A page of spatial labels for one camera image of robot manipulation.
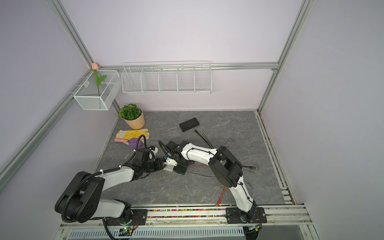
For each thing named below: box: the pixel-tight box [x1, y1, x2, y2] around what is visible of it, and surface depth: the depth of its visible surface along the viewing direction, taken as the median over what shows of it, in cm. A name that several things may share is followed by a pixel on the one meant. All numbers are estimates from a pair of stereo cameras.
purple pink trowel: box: [114, 138, 144, 148], surface depth 103 cm
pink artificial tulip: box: [91, 62, 107, 97], surface depth 92 cm
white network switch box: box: [163, 164, 174, 172], surface depth 89 cm
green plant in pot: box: [119, 103, 145, 130], surface depth 104 cm
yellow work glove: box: [115, 128, 150, 145], surface depth 110 cm
